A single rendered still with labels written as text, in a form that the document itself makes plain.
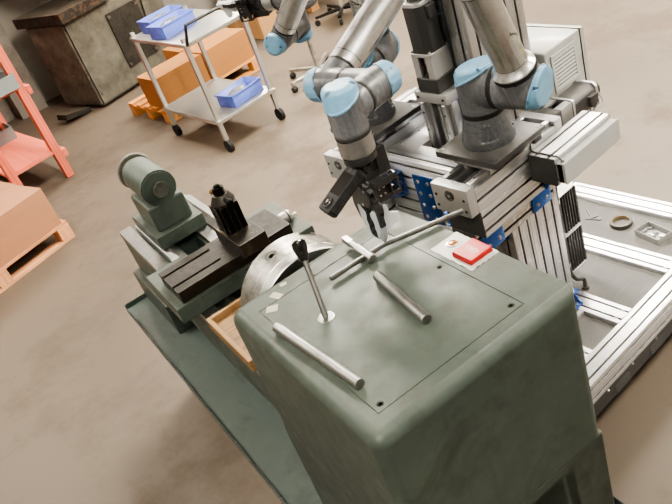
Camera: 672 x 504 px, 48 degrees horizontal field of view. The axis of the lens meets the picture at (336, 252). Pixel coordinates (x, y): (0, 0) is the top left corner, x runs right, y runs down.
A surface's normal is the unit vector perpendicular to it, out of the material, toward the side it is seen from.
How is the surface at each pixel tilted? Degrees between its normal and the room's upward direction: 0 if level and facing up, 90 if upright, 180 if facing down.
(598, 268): 0
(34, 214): 90
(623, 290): 0
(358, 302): 0
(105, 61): 90
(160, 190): 90
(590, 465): 90
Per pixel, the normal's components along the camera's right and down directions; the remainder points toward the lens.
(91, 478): -0.30, -0.79
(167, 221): 0.53, 0.32
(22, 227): 0.76, 0.13
